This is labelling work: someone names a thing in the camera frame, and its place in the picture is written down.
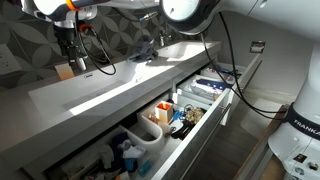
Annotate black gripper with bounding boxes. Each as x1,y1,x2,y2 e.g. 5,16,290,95
53,25,77,65

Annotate chrome faucet left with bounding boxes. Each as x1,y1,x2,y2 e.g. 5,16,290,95
76,51,87,71

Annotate chrome faucet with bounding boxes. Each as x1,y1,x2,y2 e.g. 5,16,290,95
159,30,172,47
76,51,87,71

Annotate blue grey crumpled cloth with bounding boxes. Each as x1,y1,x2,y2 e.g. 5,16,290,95
127,35,158,62

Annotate white double sink vanity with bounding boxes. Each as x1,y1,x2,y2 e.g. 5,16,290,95
0,41,221,180

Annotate chrome faucet right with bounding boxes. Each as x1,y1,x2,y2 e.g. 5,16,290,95
159,30,172,47

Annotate white square cup in drawer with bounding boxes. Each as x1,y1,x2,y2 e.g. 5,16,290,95
155,101,173,123

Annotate white curved drawer organizer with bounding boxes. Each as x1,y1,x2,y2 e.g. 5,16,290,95
137,101,181,151

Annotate near open drawer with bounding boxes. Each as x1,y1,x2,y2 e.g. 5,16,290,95
46,92,230,180

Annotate open drawer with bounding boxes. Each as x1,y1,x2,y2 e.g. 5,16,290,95
177,57,261,125
46,92,230,180

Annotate gold jewelry bundle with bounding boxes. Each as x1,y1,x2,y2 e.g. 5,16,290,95
185,108,204,124

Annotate far open drawer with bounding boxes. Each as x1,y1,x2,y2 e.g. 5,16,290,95
177,57,261,125

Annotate dark blue pouch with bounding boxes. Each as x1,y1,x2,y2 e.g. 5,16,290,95
196,79,232,90

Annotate toilet paper holder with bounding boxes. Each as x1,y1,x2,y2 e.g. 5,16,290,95
250,41,265,53

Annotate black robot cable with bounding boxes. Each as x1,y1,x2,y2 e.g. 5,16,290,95
199,11,288,121

